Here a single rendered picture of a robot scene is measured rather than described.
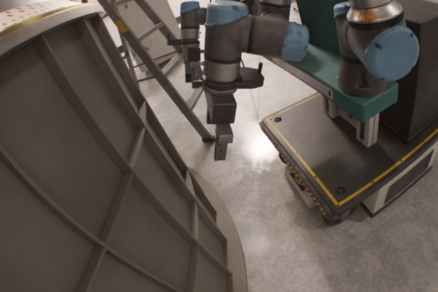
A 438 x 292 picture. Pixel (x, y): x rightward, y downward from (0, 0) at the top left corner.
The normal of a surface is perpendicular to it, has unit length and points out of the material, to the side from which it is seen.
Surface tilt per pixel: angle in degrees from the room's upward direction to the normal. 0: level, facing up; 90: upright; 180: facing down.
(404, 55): 98
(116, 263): 90
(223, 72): 95
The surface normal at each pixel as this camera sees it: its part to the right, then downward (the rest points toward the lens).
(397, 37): -0.08, 0.72
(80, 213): 0.93, -0.20
